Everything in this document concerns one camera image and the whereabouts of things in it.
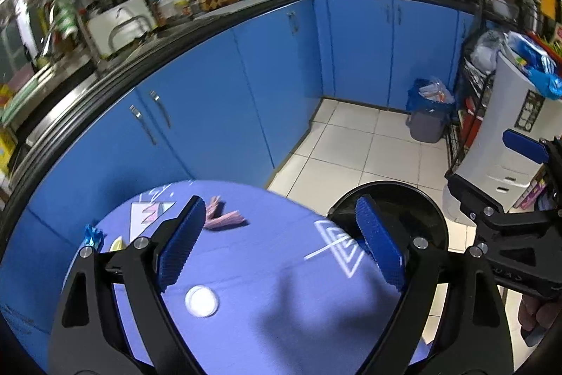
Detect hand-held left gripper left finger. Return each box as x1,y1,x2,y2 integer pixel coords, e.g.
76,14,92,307
46,195,207,375

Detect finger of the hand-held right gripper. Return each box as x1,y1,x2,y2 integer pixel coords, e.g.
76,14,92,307
503,128,562,182
445,172,562,235

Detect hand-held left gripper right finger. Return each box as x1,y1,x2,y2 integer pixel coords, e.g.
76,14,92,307
355,196,514,375

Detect black trash bin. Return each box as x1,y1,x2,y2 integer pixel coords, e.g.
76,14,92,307
329,180,449,259

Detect pink wrapper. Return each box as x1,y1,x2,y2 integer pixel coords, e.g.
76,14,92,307
204,195,247,232

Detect white round lid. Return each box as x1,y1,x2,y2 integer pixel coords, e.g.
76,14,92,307
184,285,219,318

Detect blue candy wrapper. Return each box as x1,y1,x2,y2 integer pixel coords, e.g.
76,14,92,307
83,225,105,250

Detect person's right hand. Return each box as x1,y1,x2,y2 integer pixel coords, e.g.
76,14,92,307
517,296,551,347

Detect purple carton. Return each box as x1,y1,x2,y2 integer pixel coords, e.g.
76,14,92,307
511,177,547,211

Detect blue plastic bag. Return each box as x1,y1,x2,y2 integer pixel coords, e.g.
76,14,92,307
505,32,562,100

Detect grey bin blue liner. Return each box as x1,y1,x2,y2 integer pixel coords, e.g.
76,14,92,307
406,78,456,144

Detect blue patterned tablecloth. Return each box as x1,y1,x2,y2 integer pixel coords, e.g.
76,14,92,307
81,180,433,375

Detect white plastic bag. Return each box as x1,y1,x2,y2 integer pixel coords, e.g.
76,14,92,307
472,30,505,72

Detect red plastic basket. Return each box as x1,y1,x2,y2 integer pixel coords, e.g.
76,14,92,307
524,31,562,62

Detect blue base cabinets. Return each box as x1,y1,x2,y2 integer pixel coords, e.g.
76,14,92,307
0,0,479,358

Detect small curved faucet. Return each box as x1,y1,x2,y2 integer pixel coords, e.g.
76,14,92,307
109,17,145,51

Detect white plastic box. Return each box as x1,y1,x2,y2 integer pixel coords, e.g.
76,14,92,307
85,0,159,59

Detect green striped cloth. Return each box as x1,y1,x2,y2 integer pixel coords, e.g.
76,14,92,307
53,0,80,39

